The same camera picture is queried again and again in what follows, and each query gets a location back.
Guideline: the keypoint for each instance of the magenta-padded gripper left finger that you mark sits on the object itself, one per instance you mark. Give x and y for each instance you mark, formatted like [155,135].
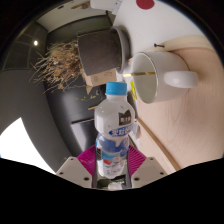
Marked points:
[86,160]

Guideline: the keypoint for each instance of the flat round red coaster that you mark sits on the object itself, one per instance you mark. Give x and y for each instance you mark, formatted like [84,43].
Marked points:
[145,3]

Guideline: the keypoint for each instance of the clear blue-capped drink bottle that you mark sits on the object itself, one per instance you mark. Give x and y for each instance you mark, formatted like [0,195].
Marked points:
[113,133]

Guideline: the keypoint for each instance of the long ceiling light panel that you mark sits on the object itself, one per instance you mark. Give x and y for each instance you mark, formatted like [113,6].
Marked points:
[18,146]

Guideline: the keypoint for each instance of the light wooden drawing board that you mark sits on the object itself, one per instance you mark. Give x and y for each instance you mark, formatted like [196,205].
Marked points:
[193,123]

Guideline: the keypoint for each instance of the thin gold stirrer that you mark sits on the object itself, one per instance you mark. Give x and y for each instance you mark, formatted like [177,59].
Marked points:
[143,73]

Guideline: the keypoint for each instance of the round ceiling spotlight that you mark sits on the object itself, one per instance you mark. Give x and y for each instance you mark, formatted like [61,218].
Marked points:
[35,43]

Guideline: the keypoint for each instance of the dried plant in grey pot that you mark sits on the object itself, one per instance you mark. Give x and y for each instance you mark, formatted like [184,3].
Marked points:
[98,51]

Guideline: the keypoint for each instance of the brown cardboard box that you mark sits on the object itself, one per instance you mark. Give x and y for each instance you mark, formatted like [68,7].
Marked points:
[100,79]

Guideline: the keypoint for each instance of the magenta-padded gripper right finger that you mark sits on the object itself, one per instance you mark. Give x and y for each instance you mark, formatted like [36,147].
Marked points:
[137,160]

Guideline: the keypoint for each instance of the grey plant saucer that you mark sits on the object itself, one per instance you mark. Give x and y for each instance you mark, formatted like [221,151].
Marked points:
[125,50]

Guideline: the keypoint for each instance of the small yellow tool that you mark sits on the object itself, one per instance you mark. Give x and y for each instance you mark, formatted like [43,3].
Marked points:
[133,91]

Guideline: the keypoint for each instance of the white ceramic mug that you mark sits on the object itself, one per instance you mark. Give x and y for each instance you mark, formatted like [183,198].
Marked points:
[173,81]

